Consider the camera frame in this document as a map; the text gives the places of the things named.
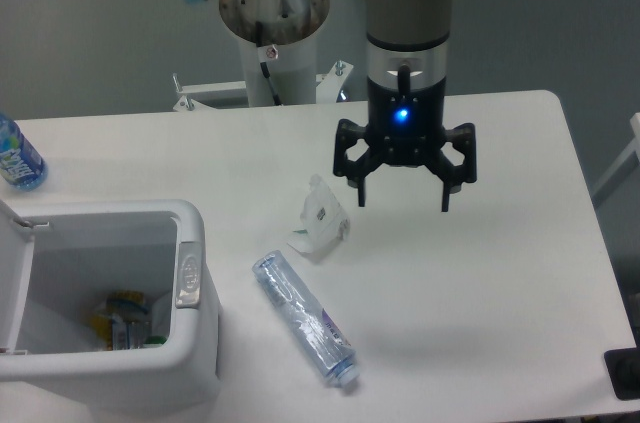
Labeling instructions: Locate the black device at table edge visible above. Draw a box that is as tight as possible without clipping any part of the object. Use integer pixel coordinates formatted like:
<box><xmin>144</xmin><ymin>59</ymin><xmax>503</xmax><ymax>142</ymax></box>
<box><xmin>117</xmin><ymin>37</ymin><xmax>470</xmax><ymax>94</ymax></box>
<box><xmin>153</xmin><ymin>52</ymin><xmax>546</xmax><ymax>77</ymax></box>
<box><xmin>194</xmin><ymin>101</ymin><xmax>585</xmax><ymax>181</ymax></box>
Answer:
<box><xmin>604</xmin><ymin>347</ymin><xmax>639</xmax><ymax>401</ymax></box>

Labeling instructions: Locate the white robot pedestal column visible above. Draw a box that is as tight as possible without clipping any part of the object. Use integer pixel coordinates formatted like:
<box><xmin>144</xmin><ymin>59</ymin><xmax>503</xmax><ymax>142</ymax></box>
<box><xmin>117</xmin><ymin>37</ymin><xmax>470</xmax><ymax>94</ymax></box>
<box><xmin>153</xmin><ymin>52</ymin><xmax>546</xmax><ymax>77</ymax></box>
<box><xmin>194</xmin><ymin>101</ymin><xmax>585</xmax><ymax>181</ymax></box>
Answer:
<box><xmin>219</xmin><ymin>0</ymin><xmax>330</xmax><ymax>107</ymax></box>

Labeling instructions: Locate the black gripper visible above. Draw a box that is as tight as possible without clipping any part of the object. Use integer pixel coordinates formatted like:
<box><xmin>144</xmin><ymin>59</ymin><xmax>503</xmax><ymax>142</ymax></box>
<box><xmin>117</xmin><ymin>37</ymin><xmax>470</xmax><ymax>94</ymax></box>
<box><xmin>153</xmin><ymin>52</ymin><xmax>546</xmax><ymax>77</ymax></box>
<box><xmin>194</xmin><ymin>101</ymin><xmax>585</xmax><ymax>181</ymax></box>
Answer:
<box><xmin>333</xmin><ymin>76</ymin><xmax>478</xmax><ymax>213</ymax></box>

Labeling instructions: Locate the black cable on pedestal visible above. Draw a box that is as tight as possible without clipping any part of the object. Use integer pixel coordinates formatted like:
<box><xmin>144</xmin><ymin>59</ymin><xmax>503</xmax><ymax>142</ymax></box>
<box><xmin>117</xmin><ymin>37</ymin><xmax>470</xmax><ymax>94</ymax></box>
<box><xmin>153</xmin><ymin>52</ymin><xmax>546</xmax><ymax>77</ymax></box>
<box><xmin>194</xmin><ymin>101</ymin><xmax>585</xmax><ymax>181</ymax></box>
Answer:
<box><xmin>254</xmin><ymin>20</ymin><xmax>282</xmax><ymax>107</ymax></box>

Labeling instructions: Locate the blue labelled water bottle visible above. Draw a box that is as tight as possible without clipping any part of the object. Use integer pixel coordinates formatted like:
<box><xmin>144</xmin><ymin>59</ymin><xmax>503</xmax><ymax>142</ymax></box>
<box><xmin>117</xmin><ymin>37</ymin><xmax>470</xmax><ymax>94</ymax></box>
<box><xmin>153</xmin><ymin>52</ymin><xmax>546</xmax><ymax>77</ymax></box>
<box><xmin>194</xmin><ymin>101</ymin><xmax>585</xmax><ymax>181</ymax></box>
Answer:
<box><xmin>1</xmin><ymin>114</ymin><xmax>48</xmax><ymax>191</ymax></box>

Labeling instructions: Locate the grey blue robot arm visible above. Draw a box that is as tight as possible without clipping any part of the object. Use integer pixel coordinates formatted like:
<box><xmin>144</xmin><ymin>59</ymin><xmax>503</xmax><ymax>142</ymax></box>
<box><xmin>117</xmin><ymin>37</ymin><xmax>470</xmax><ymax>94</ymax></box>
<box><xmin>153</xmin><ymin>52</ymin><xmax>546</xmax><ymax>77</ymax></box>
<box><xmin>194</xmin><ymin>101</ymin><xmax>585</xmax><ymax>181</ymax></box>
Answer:
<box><xmin>186</xmin><ymin>0</ymin><xmax>477</xmax><ymax>195</ymax></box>

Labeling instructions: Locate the white metal base bracket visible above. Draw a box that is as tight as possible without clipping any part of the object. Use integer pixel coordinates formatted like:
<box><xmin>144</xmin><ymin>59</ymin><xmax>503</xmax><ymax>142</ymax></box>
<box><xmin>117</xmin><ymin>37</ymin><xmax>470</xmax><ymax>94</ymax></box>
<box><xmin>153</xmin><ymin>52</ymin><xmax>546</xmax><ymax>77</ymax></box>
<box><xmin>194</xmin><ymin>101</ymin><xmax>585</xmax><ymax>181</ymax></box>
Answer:
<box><xmin>172</xmin><ymin>60</ymin><xmax>354</xmax><ymax>112</ymax></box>

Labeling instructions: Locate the white plastic pouch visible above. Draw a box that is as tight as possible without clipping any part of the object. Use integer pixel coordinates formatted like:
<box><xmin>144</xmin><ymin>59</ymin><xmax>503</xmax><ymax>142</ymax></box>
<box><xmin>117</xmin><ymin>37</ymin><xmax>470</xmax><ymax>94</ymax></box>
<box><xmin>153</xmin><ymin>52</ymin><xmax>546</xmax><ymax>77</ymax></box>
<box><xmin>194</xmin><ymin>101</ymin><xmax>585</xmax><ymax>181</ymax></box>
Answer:
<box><xmin>287</xmin><ymin>174</ymin><xmax>350</xmax><ymax>254</ymax></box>

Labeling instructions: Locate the white plastic trash can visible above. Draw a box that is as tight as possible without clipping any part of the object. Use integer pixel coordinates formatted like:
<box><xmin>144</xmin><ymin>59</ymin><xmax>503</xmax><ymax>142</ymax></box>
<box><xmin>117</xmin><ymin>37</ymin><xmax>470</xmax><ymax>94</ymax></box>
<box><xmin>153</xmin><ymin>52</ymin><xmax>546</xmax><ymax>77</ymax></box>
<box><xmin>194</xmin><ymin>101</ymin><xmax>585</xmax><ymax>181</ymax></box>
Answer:
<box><xmin>1</xmin><ymin>200</ymin><xmax>220</xmax><ymax>412</ymax></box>

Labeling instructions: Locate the clear plastic bottle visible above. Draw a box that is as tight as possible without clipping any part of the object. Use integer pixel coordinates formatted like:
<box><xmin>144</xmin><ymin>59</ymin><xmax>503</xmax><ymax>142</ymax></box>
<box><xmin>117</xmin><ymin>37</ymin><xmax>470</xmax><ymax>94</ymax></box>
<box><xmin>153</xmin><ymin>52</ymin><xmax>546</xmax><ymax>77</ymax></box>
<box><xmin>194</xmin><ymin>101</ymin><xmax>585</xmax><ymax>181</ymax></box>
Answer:
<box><xmin>252</xmin><ymin>251</ymin><xmax>360</xmax><ymax>389</ymax></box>

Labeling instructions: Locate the white frame at right edge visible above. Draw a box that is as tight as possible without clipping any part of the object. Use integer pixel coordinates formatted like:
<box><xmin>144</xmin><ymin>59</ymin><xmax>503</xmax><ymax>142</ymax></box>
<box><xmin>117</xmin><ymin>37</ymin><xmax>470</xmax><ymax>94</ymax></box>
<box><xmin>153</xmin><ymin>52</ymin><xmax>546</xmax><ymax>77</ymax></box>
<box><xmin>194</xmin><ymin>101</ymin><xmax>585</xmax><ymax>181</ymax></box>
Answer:
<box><xmin>591</xmin><ymin>113</ymin><xmax>639</xmax><ymax>208</ymax></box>

